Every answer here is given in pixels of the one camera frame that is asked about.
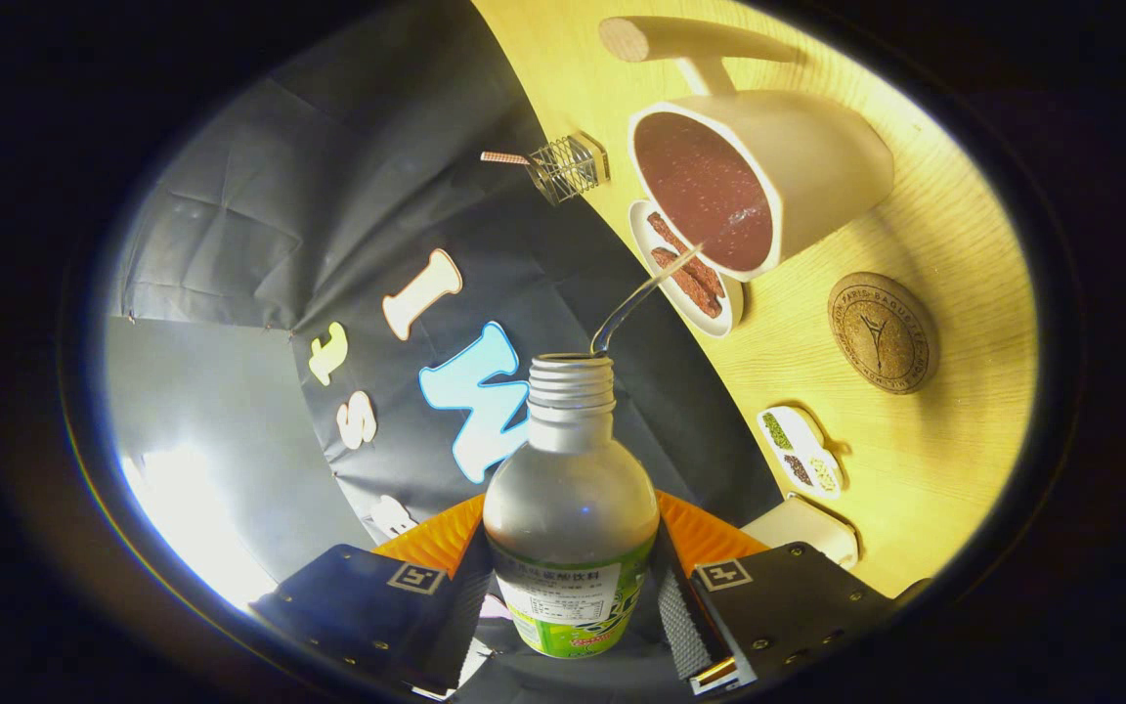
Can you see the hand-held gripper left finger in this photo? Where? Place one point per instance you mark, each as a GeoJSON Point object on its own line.
{"type": "Point", "coordinates": [455, 616]}

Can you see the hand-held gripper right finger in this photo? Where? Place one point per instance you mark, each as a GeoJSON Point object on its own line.
{"type": "Point", "coordinates": [682, 616]}

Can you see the silver bottle with green label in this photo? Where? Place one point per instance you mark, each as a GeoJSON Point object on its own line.
{"type": "Point", "coordinates": [568, 499]}

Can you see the clear juice stream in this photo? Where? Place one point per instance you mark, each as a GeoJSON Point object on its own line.
{"type": "Point", "coordinates": [633, 301]}

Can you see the round cork coaster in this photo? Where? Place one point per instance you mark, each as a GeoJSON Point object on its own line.
{"type": "Point", "coordinates": [882, 332]}

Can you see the white toaster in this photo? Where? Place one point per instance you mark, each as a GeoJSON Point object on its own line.
{"type": "Point", "coordinates": [807, 533]}

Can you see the brown beans pile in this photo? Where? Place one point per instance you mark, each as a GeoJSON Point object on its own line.
{"type": "Point", "coordinates": [798, 469]}

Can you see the white beans pile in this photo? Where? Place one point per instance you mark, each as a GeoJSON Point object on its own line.
{"type": "Point", "coordinates": [824, 474]}

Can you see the green beans pile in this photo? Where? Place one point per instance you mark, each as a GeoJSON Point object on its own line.
{"type": "Point", "coordinates": [776, 430]}

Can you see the white divided dish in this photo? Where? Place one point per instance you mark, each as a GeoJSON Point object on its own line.
{"type": "Point", "coordinates": [807, 445]}

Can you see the wooden table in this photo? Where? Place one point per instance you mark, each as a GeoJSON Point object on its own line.
{"type": "Point", "coordinates": [915, 469]}

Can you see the white round plate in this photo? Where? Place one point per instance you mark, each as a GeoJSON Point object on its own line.
{"type": "Point", "coordinates": [731, 311]}

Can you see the red-brown meat slice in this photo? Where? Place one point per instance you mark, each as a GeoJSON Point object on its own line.
{"type": "Point", "coordinates": [690, 288]}
{"type": "Point", "coordinates": [666, 233]}

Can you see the red striped straw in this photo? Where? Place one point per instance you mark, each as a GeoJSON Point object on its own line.
{"type": "Point", "coordinates": [504, 156]}

